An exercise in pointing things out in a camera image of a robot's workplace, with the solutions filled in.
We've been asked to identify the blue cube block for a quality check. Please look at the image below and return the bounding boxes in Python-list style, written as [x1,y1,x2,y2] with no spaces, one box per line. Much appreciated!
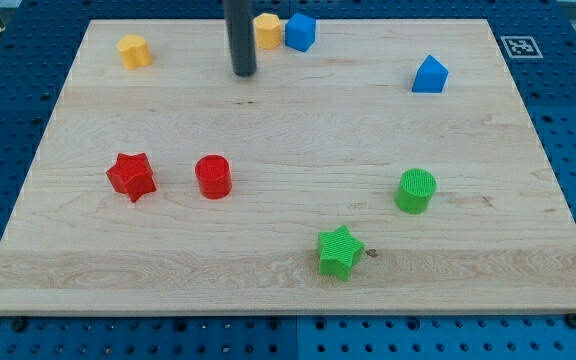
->
[285,13,316,52]

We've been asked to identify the blue triangle block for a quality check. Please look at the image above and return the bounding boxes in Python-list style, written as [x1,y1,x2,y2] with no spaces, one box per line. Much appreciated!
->
[412,55,449,93]

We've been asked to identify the red cylinder block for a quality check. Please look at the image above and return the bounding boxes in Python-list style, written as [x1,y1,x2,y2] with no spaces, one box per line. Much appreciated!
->
[195,154,232,200]

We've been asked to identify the green star block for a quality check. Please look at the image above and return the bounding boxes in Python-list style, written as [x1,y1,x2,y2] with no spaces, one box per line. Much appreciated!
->
[317,224,365,282]

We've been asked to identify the wooden board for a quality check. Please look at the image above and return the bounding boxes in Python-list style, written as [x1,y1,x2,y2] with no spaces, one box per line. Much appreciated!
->
[0,19,576,316]

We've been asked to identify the green cylinder block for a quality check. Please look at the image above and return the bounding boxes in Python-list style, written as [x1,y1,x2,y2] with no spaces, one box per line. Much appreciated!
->
[394,168,437,214]

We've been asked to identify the yellow hexagon block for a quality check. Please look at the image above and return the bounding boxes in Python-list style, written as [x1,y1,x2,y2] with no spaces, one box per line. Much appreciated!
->
[253,13,282,50]

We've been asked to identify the red star block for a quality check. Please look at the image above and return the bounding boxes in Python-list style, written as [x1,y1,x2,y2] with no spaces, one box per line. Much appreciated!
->
[106,153,157,203]

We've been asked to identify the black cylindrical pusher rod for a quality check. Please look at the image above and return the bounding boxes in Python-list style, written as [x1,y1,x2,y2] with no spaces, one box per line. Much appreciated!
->
[223,0,257,77]

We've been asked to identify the yellow heart block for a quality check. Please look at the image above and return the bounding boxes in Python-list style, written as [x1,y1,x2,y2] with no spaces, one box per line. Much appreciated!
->
[117,34,152,70]

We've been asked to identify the white fiducial marker tag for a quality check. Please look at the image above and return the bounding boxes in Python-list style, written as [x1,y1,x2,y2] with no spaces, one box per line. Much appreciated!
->
[501,35,543,59]

